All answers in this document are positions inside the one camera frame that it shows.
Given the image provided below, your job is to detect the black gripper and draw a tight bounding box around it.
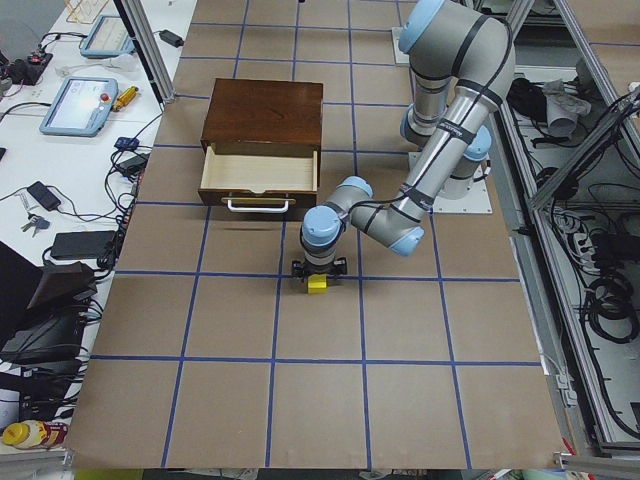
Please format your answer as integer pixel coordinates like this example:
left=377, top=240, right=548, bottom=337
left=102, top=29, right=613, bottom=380
left=291, top=257, right=347, bottom=279

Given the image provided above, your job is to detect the yellow block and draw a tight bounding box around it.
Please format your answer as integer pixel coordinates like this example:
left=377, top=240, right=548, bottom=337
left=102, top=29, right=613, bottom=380
left=307, top=274, right=328, bottom=294

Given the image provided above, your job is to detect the dark wooden drawer box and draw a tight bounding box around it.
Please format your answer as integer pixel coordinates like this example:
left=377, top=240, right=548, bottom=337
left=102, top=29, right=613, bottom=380
left=198, top=78, right=324, bottom=214

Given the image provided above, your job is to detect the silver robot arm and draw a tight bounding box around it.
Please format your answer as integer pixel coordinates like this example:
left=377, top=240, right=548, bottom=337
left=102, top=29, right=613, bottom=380
left=291, top=1, right=515, bottom=279

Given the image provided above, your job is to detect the black laptop brick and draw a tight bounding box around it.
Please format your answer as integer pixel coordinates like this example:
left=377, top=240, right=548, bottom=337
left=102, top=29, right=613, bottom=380
left=50, top=230, right=116, bottom=260

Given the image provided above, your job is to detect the yellow screwdriver tool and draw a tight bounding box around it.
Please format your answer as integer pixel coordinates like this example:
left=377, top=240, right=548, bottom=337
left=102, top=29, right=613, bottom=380
left=112, top=85, right=139, bottom=112

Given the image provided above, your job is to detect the keys bunch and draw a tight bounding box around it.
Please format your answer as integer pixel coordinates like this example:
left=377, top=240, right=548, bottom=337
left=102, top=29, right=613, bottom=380
left=21, top=214, right=50, bottom=236

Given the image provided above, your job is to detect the black power adapter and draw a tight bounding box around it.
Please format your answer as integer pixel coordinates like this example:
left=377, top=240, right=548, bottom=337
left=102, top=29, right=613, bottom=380
left=158, top=29, right=184, bottom=48

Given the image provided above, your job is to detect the near blue teach pendant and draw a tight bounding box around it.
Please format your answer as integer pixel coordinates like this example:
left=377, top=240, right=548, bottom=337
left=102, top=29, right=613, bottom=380
left=39, top=76, right=119, bottom=137

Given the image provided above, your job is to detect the blue teach pendant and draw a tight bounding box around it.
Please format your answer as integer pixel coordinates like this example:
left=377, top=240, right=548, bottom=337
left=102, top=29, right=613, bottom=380
left=79, top=15, right=134, bottom=58
left=39, top=76, right=119, bottom=137

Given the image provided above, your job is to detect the black smartphone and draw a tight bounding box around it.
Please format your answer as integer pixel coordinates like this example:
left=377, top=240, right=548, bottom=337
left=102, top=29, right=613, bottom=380
left=27, top=181, right=61, bottom=211

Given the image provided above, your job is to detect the far blue teach pendant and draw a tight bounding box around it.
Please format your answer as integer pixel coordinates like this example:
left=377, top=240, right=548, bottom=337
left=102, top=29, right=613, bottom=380
left=79, top=15, right=134, bottom=58

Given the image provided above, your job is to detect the yellow bottle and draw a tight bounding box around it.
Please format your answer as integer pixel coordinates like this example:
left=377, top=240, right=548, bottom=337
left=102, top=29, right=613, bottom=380
left=1, top=420, right=69, bottom=450

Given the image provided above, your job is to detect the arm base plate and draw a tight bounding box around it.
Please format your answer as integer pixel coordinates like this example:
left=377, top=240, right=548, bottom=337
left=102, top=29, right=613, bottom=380
left=432, top=153, right=493, bottom=215
left=391, top=25, right=414, bottom=65

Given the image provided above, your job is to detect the aluminium frame post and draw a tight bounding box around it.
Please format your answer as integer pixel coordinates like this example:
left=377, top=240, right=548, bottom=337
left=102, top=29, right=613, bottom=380
left=113, top=0, right=176, bottom=105

